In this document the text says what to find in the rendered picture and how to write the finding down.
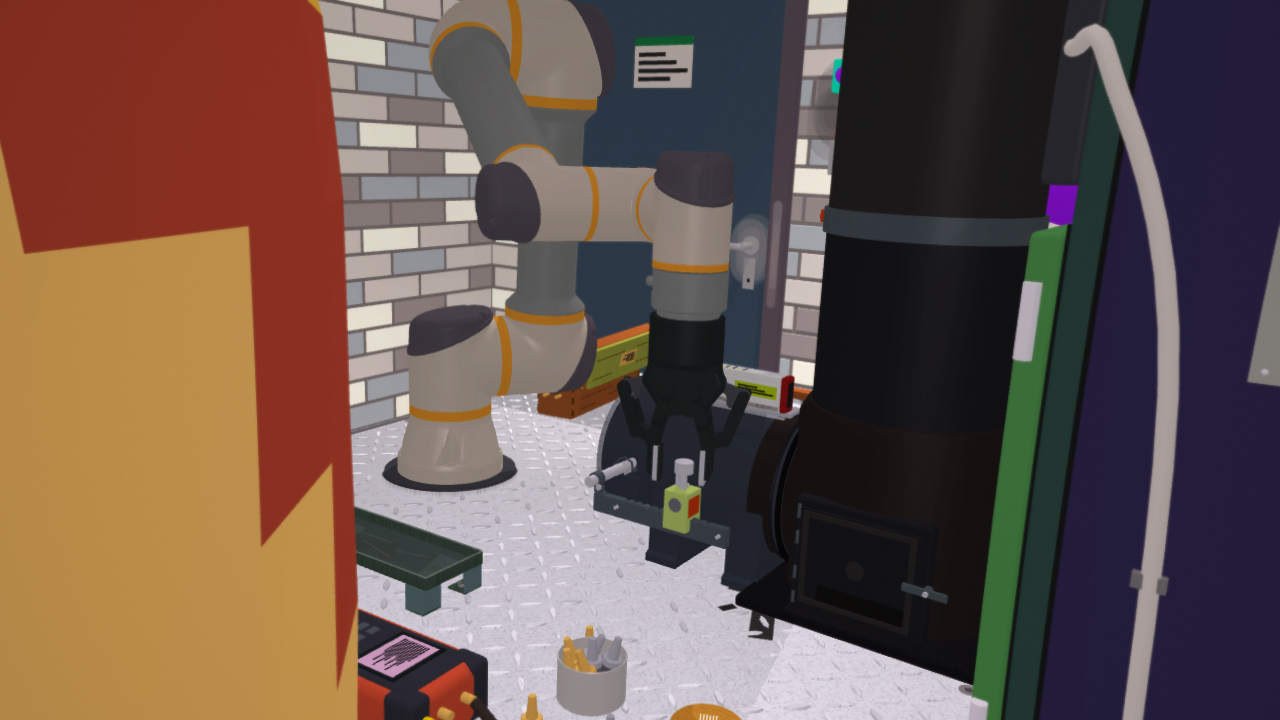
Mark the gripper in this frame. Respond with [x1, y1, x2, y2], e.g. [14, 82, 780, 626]
[616, 310, 752, 483]

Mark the white clip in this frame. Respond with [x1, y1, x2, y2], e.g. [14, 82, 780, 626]
[1012, 281, 1044, 363]

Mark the yellow-green sliding weight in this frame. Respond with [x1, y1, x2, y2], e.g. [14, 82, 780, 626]
[663, 484, 702, 532]

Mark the white green spirit level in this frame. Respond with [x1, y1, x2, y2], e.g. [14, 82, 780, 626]
[722, 364, 797, 415]

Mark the dark draught regulator body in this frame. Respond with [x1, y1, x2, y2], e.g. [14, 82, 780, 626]
[594, 398, 802, 593]

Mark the dark green tool tray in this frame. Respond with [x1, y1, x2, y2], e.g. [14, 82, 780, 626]
[354, 506, 485, 617]

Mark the dark notched bar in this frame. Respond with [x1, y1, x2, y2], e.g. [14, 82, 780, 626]
[594, 488, 729, 548]

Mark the white cable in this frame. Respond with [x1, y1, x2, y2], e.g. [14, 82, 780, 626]
[1063, 25, 1182, 720]

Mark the red yellow foreground block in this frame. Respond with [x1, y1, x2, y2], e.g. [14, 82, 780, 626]
[0, 0, 360, 720]

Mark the red black meter box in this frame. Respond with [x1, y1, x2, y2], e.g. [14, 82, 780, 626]
[357, 608, 490, 720]

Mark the black round base plate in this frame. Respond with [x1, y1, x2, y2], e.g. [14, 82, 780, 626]
[382, 452, 519, 493]

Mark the grey flue clamp band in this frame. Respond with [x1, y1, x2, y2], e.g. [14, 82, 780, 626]
[822, 205, 1051, 249]

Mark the black stove with flue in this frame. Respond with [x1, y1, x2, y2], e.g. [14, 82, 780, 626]
[735, 0, 1076, 686]

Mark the black stove door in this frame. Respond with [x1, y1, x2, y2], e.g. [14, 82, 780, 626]
[793, 495, 938, 638]

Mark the green case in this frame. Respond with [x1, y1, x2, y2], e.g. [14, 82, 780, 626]
[586, 325, 653, 391]

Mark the grey cup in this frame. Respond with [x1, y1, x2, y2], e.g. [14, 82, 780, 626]
[556, 628, 629, 717]

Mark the green framed purple panel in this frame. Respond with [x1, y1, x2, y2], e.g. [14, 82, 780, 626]
[968, 0, 1280, 720]

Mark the white green wall sign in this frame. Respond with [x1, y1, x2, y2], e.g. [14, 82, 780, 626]
[634, 37, 695, 90]

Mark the dark blue door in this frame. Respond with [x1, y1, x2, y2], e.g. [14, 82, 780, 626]
[578, 0, 809, 373]

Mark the grey plate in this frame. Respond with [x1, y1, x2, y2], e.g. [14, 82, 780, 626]
[1246, 224, 1280, 389]

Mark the silver door handle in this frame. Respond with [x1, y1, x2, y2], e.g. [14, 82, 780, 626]
[730, 218, 773, 291]

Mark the orange wooden crate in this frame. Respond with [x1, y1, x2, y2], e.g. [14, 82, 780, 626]
[537, 385, 623, 420]

